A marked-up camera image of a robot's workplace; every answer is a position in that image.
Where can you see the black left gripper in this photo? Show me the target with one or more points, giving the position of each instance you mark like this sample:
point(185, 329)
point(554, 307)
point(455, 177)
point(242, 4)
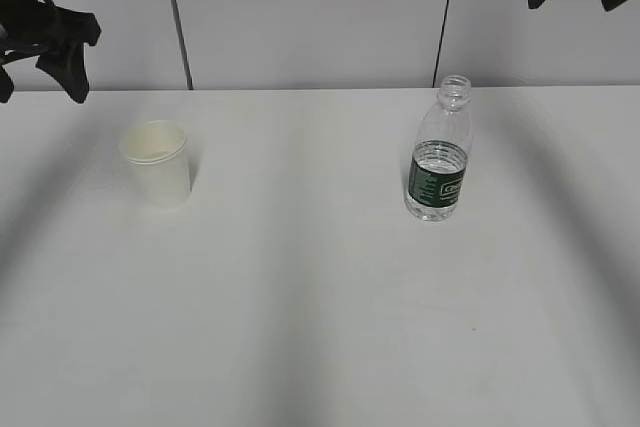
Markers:
point(24, 26)

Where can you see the white paper cup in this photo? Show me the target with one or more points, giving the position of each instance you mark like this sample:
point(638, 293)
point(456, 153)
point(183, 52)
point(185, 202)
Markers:
point(156, 153)

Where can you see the clear green-label water bottle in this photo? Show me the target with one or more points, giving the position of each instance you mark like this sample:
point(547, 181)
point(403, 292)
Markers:
point(441, 153)

